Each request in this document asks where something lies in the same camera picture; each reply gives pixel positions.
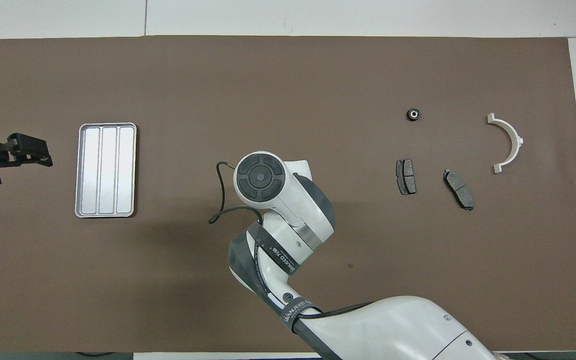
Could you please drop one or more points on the small black round part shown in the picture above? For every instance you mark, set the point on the small black round part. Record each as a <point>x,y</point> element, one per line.
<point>413,114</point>

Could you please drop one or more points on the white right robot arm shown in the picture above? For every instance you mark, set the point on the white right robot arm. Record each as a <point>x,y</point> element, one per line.
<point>393,325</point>

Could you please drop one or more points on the silver metal tray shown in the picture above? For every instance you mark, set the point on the silver metal tray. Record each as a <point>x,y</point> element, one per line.
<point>105,170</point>

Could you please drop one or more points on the brown table mat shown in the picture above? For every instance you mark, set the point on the brown table mat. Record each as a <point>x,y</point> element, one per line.
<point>318,75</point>

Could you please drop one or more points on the rectangular dark brake pad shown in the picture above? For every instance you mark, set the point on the rectangular dark brake pad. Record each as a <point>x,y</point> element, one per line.
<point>406,176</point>

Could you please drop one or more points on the curved dark brake pad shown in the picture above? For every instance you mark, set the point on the curved dark brake pad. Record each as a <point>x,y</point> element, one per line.
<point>458,189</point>

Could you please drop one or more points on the white semicircular bracket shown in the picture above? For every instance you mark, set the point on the white semicircular bracket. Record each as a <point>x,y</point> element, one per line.
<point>517,140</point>

